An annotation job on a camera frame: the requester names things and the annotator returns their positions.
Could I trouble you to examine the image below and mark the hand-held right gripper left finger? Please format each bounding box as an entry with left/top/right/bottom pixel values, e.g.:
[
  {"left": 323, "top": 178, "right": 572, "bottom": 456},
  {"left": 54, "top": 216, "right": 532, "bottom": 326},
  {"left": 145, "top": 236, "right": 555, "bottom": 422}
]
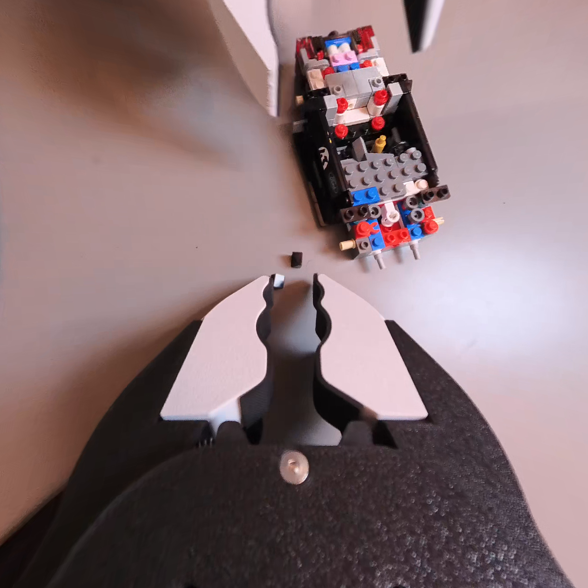
[{"left": 160, "top": 276, "right": 275, "bottom": 445}]

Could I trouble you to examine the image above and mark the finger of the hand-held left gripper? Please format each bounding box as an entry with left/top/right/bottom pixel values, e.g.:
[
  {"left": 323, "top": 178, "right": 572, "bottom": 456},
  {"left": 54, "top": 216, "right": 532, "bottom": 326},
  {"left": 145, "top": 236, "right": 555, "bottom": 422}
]
[
  {"left": 207, "top": 0, "right": 280, "bottom": 118},
  {"left": 403, "top": 0, "right": 445, "bottom": 53}
]

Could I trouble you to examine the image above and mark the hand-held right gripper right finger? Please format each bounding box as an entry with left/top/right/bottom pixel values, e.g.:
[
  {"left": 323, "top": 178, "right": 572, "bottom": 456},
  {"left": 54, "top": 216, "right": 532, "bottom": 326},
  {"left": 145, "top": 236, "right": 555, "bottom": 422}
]
[{"left": 312, "top": 274, "right": 429, "bottom": 445}]

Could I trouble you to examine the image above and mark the lego car model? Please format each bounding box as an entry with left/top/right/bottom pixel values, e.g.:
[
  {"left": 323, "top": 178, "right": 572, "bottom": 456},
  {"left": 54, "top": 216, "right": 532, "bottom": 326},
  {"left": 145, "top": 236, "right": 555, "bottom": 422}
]
[{"left": 292, "top": 27, "right": 452, "bottom": 273}]

